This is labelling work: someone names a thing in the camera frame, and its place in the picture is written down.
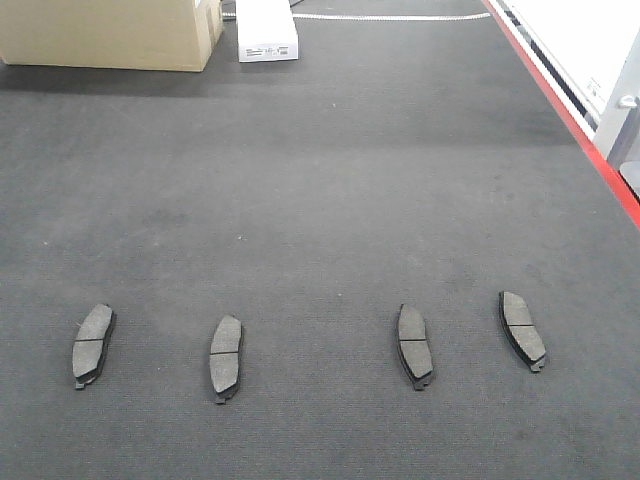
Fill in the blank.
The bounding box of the cardboard box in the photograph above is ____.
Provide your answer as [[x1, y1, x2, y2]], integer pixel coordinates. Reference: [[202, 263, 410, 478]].
[[1, 0, 224, 72]]

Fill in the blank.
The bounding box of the grey brake pad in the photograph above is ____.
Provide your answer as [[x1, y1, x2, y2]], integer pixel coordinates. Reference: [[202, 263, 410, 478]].
[[396, 304, 434, 391], [72, 304, 117, 390], [209, 315, 243, 404], [499, 291, 547, 373]]

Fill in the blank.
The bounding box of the red conveyor frame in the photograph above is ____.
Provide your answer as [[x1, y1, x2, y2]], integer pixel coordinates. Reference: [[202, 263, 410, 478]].
[[483, 1, 639, 227]]

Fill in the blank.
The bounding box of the white flat box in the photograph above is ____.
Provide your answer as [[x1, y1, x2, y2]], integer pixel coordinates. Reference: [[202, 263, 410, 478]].
[[235, 0, 299, 63]]

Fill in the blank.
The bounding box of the white machine post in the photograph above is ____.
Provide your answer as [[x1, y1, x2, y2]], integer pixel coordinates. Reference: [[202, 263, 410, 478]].
[[593, 36, 639, 170]]

